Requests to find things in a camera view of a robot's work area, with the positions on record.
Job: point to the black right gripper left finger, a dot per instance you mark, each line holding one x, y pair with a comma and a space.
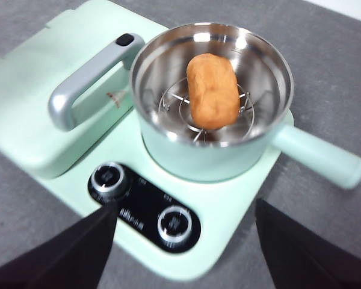
63, 259

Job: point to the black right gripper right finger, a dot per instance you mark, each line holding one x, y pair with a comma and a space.
304, 259

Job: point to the orange-brown potato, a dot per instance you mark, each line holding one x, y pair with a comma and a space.
213, 90

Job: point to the silver control knob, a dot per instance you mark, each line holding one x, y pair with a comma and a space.
174, 224
108, 179

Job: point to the green breakfast machine base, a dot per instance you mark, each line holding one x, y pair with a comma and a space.
228, 204

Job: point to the green hinged griddle cover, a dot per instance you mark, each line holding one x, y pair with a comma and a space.
48, 60

